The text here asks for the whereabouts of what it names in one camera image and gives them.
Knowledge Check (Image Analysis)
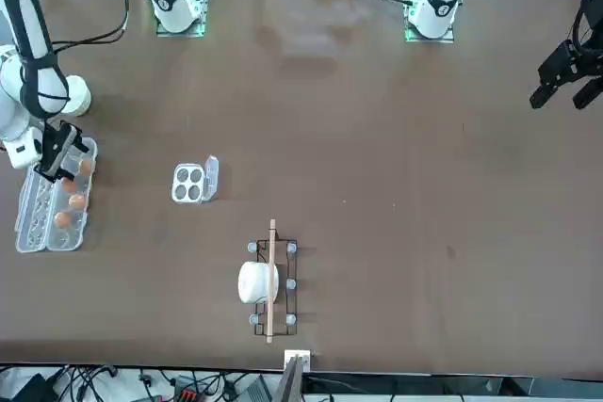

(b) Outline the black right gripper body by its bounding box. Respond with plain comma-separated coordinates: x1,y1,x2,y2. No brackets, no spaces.
41,121,82,167

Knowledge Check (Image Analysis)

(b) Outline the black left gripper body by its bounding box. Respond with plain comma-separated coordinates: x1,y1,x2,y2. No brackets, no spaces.
538,39,603,88

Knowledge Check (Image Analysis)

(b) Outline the transparent twelve-slot egg tray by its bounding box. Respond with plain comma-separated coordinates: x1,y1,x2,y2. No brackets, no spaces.
13,137,99,254

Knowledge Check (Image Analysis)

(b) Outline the transparent four-slot egg tray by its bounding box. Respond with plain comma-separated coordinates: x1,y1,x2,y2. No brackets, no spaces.
170,153,220,205

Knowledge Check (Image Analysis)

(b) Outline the white round cup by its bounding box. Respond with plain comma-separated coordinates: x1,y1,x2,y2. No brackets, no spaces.
64,74,93,117

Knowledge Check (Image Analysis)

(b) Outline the white mug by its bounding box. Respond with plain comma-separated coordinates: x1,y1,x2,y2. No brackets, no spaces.
237,260,281,305

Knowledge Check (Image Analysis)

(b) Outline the black box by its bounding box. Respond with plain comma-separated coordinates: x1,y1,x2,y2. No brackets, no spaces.
0,372,53,402

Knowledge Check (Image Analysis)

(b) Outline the wooden rod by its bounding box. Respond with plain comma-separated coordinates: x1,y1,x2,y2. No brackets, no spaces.
266,218,278,345

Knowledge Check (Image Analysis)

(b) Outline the grey power adapter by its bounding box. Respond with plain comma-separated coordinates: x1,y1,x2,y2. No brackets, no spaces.
243,376,274,402

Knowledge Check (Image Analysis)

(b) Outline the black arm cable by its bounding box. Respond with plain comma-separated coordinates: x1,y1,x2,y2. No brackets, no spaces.
46,0,131,53

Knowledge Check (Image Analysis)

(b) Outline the black wire cup rack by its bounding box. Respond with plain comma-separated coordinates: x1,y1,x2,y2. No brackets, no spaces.
247,227,301,338

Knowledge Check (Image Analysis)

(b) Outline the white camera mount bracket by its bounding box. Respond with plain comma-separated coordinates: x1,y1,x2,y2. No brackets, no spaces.
284,349,313,372

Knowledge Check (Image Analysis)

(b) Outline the aluminium profile post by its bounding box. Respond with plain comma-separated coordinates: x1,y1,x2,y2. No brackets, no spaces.
274,355,305,402

